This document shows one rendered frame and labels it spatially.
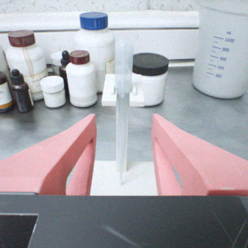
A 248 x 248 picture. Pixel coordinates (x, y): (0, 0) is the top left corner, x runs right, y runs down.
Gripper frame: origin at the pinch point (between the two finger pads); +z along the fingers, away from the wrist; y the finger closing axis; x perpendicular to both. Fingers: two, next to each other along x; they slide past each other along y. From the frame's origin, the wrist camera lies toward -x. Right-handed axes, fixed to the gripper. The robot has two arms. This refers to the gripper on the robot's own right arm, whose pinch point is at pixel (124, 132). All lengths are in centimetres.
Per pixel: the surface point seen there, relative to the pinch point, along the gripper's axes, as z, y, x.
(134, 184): 6.5, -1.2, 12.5
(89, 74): 23.4, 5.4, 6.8
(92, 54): 27.7, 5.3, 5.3
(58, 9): 41.5, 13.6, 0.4
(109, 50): 29.0, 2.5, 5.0
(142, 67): 23.7, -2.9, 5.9
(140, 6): 44.1, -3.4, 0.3
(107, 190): 5.8, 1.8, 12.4
